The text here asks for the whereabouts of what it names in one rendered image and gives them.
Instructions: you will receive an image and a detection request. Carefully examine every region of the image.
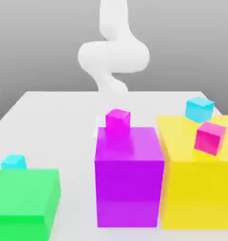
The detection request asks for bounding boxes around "small cyan cube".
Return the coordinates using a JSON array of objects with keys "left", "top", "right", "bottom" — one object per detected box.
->
[
  {"left": 0, "top": 153, "right": 27, "bottom": 170},
  {"left": 185, "top": 96, "right": 215, "bottom": 124}
]

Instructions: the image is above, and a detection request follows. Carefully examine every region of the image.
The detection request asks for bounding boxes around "large yellow box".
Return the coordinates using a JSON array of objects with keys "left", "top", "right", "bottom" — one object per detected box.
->
[{"left": 156, "top": 114, "right": 228, "bottom": 230}]

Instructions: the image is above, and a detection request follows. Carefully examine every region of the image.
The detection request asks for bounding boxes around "small magenta cube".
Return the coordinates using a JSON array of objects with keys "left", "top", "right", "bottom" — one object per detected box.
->
[{"left": 105, "top": 108, "right": 131, "bottom": 132}]

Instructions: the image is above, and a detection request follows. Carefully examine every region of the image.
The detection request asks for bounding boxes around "small pink cube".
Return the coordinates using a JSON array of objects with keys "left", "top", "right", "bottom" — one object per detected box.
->
[{"left": 194, "top": 121, "right": 228, "bottom": 157}]

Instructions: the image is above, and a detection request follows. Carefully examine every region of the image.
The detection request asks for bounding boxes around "large green box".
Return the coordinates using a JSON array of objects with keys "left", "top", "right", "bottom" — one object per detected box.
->
[{"left": 0, "top": 169, "right": 62, "bottom": 241}]

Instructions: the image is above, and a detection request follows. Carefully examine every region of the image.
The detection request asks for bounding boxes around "large purple box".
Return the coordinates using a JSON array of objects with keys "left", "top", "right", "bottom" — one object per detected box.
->
[{"left": 94, "top": 127, "right": 165, "bottom": 228}]

